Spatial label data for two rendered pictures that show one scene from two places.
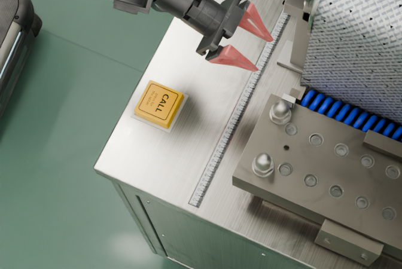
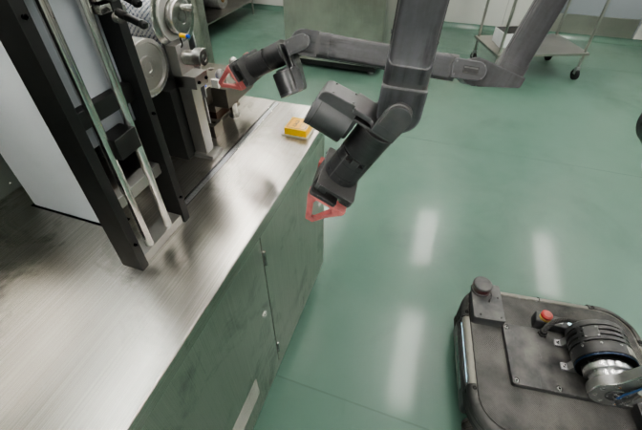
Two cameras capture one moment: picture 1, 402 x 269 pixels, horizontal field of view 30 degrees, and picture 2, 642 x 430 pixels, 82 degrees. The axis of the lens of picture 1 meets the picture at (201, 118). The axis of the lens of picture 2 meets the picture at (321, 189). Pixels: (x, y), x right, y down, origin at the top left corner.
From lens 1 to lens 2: 1.66 m
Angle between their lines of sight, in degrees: 70
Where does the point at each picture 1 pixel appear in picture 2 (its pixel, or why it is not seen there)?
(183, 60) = (286, 148)
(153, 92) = (302, 126)
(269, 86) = (229, 140)
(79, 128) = (395, 349)
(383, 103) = not seen: hidden behind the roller
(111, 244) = (352, 278)
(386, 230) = not seen: hidden behind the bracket
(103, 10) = not seen: outside the picture
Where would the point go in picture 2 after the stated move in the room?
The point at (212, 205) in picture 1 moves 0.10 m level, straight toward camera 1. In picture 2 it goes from (266, 102) to (263, 90)
